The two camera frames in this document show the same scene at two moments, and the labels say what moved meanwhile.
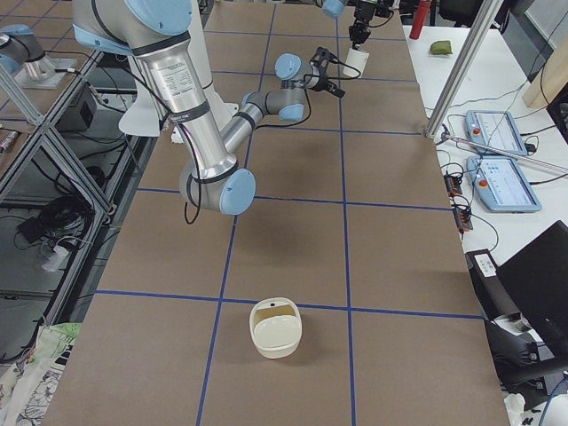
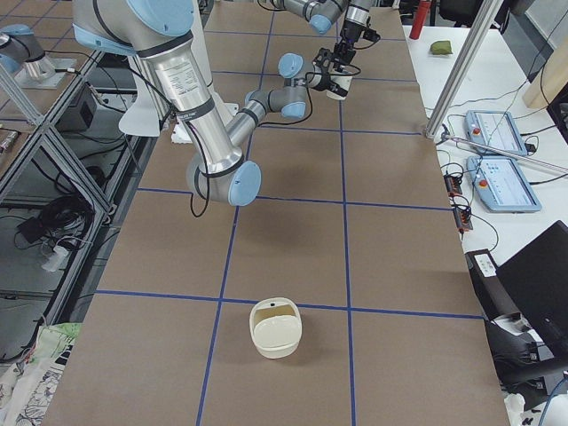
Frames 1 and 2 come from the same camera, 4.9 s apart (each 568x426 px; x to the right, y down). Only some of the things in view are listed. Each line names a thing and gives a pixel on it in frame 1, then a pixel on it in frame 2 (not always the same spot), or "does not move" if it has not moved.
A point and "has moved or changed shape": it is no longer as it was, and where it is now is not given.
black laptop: x=536 y=280 does not move
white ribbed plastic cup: x=356 y=59 has moved or changed shape
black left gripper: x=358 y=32 to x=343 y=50
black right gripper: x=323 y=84 does not move
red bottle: x=423 y=7 does not move
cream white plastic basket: x=276 y=325 does not move
